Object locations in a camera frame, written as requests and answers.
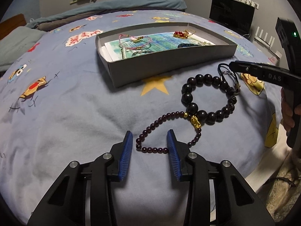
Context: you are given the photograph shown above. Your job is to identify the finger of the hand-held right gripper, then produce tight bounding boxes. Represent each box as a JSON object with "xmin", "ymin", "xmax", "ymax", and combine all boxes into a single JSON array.
[{"xmin": 229, "ymin": 61, "xmax": 264, "ymax": 77}]

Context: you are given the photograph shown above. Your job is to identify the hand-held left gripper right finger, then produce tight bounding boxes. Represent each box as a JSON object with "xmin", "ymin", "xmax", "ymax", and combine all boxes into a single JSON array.
[{"xmin": 166, "ymin": 129, "xmax": 275, "ymax": 226}]

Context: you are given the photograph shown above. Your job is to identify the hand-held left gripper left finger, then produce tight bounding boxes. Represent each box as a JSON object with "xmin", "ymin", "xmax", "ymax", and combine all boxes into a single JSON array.
[{"xmin": 27, "ymin": 131, "xmax": 133, "ymax": 226}]

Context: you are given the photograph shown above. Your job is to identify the thin silver bangle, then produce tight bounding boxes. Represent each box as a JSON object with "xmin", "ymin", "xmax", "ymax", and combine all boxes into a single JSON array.
[{"xmin": 221, "ymin": 67, "xmax": 238, "ymax": 80}]

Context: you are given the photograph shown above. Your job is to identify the black hair tie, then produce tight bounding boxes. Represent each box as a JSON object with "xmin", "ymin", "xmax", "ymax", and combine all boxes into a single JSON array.
[{"xmin": 217, "ymin": 63, "xmax": 240, "ymax": 85}]

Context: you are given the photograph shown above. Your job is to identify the dark purple bead bracelet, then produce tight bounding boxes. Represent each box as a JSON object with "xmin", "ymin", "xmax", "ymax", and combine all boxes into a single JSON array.
[{"xmin": 136, "ymin": 110, "xmax": 203, "ymax": 154}]

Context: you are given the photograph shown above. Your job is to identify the large black bead bracelet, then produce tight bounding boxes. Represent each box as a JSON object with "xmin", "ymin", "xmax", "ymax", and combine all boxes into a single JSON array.
[{"xmin": 181, "ymin": 74, "xmax": 236, "ymax": 125}]

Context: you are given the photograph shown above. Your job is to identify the dark blue bead bracelet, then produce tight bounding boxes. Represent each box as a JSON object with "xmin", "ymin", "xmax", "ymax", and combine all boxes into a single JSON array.
[{"xmin": 177, "ymin": 42, "xmax": 201, "ymax": 49}]

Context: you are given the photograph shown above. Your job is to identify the grey cardboard box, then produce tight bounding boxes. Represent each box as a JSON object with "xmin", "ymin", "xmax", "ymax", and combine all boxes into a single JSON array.
[{"xmin": 95, "ymin": 22, "xmax": 238, "ymax": 87}]

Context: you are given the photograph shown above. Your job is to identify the pink cord bracelet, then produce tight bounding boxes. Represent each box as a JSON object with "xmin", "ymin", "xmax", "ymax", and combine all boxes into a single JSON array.
[
  {"xmin": 130, "ymin": 36, "xmax": 154, "ymax": 52},
  {"xmin": 118, "ymin": 34, "xmax": 144, "ymax": 50}
]

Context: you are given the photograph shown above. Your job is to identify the thin dark cord bracelet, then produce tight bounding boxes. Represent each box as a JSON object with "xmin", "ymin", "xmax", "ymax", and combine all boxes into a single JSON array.
[{"xmin": 130, "ymin": 49, "xmax": 152, "ymax": 57}]

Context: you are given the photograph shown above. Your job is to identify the person's right hand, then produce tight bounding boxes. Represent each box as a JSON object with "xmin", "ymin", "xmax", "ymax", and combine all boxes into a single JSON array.
[{"xmin": 280, "ymin": 88, "xmax": 301, "ymax": 137}]

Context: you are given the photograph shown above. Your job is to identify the white router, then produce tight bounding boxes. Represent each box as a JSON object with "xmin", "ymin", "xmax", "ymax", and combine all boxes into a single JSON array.
[{"xmin": 254, "ymin": 26, "xmax": 283, "ymax": 59}]

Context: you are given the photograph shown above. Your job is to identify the black television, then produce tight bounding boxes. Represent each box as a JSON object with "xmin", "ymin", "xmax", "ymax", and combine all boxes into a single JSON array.
[{"xmin": 209, "ymin": 0, "xmax": 255, "ymax": 34}]

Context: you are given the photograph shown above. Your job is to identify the blue cartoon printed bedspread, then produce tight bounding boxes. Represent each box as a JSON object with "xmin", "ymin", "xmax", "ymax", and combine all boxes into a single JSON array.
[{"xmin": 0, "ymin": 7, "xmax": 283, "ymax": 226}]

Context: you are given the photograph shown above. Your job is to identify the white mattress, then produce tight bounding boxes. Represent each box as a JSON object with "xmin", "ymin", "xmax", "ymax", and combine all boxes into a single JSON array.
[{"xmin": 245, "ymin": 122, "xmax": 291, "ymax": 189}]

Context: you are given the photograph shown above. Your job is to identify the printed paper sheet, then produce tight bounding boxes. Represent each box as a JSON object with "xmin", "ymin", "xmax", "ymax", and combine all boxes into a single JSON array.
[{"xmin": 101, "ymin": 32, "xmax": 215, "ymax": 62}]

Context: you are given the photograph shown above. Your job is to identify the beige fluffy cloth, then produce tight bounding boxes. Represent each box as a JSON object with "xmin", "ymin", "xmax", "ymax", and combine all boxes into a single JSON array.
[{"xmin": 266, "ymin": 149, "xmax": 301, "ymax": 226}]

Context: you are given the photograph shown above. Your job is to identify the teal fleece blanket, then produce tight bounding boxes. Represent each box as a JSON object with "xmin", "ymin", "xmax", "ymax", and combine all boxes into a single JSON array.
[{"xmin": 26, "ymin": 0, "xmax": 187, "ymax": 32}]

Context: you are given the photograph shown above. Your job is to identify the grey blanket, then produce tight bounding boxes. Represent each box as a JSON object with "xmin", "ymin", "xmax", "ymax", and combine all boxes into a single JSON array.
[{"xmin": 39, "ymin": 16, "xmax": 79, "ymax": 32}]

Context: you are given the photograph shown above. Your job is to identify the grey-blue pillow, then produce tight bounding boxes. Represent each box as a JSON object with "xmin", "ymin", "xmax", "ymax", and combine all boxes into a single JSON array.
[{"xmin": 0, "ymin": 26, "xmax": 46, "ymax": 72}]

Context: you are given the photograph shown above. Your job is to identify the wooden headboard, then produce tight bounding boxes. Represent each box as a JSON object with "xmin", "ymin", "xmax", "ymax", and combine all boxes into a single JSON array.
[{"xmin": 0, "ymin": 14, "xmax": 26, "ymax": 40}]

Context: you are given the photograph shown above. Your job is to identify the white wall sockets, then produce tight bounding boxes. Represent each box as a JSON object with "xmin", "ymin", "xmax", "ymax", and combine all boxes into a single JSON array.
[{"xmin": 239, "ymin": 0, "xmax": 260, "ymax": 10}]

